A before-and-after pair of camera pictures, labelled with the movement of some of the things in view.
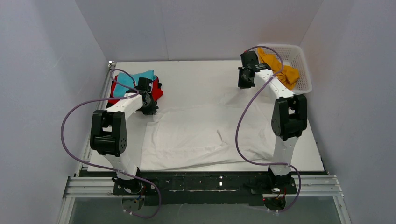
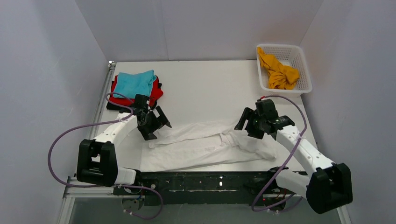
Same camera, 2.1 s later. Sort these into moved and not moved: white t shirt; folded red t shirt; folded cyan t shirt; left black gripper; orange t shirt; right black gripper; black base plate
Moved: right black gripper; white t shirt; left black gripper
Not moved: black base plate; orange t shirt; folded red t shirt; folded cyan t shirt
